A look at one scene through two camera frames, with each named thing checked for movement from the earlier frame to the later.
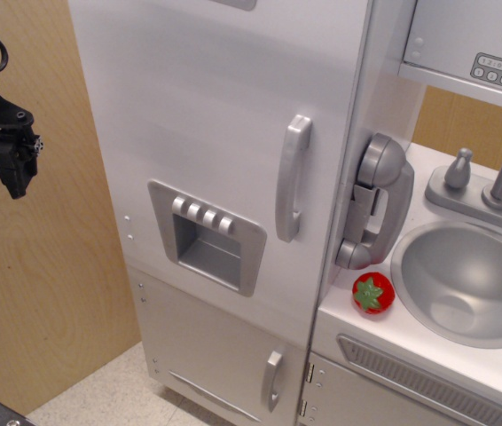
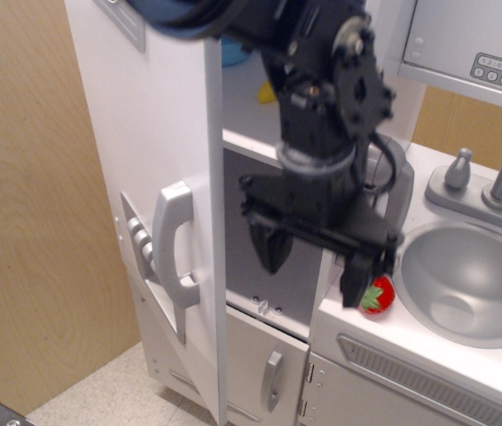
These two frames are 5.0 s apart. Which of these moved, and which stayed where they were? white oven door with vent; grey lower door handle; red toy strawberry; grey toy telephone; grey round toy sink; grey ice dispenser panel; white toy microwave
Moved: grey ice dispenser panel
Stayed: white toy microwave; white oven door with vent; grey round toy sink; grey toy telephone; red toy strawberry; grey lower door handle
